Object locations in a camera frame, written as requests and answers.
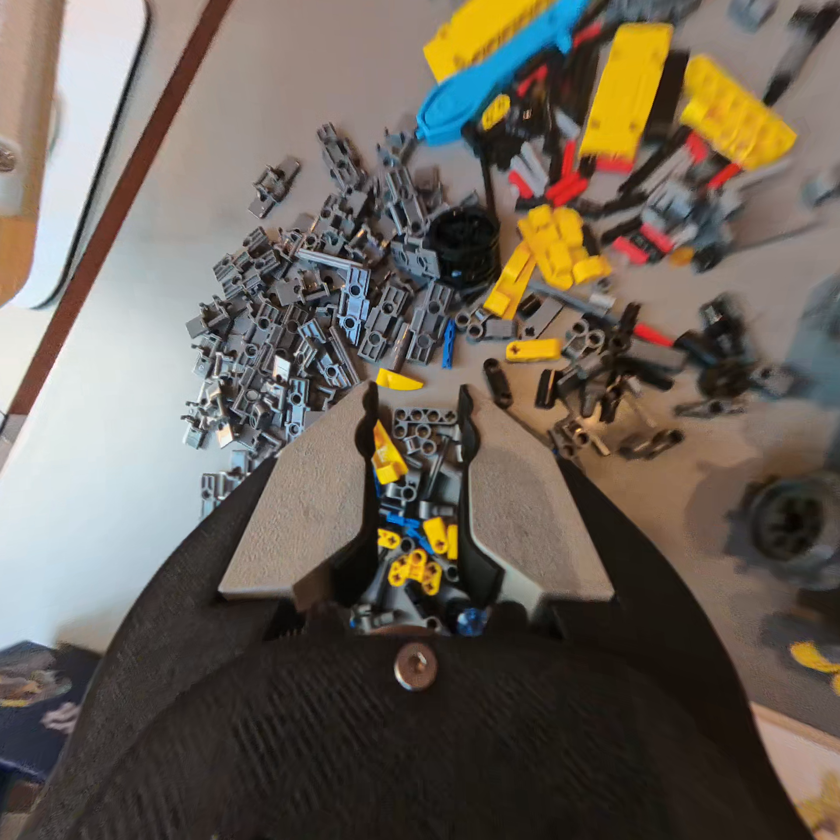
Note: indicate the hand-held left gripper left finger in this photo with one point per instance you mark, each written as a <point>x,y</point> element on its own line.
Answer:
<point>289,525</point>

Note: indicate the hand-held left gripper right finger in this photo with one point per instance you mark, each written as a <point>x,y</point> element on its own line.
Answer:
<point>538,525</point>

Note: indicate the toy brick instruction booklet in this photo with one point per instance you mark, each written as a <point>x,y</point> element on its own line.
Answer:
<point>807,775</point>

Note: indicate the grey desk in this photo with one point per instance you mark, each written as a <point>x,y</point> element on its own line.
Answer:
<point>105,460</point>

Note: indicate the pile of loose toy bricks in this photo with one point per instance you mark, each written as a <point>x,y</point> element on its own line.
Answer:
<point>394,289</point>

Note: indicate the blue cardboard box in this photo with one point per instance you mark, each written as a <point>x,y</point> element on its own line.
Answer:
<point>40,709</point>

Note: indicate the blue curved toy panel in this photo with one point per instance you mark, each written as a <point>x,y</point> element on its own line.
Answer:
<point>499,72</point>

